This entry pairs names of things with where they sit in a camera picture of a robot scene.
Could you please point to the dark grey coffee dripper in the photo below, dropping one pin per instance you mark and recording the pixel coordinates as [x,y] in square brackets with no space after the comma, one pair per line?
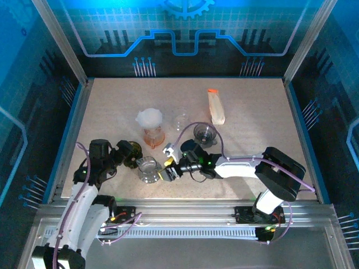
[206,134]

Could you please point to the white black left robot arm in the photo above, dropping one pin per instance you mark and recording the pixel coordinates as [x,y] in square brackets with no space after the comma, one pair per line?
[75,210]

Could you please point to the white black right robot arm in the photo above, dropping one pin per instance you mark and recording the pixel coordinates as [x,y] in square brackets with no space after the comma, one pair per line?
[238,168]

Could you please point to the olive translucent coffee dripper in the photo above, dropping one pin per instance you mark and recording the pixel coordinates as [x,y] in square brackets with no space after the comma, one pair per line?
[137,152]

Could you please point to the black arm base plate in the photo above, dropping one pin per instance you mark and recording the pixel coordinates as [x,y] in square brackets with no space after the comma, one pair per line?
[242,215]
[127,214]

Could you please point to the clear dripper with orange base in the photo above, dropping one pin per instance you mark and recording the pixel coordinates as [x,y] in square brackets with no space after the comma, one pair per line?
[154,138]

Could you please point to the kraft filter bag orange tab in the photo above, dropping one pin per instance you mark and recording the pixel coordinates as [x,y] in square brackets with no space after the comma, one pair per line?
[216,109]

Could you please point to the small glass server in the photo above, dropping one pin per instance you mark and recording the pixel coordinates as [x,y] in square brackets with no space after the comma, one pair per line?
[147,171]

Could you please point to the small clear glass vessel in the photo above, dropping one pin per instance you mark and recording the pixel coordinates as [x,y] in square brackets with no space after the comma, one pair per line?
[181,120]

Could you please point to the aluminium mounting rail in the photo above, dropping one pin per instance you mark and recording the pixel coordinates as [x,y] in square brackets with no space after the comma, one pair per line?
[182,213]

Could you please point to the aluminium frame post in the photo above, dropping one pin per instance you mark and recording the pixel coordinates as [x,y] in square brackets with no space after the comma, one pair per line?
[308,36]
[64,47]

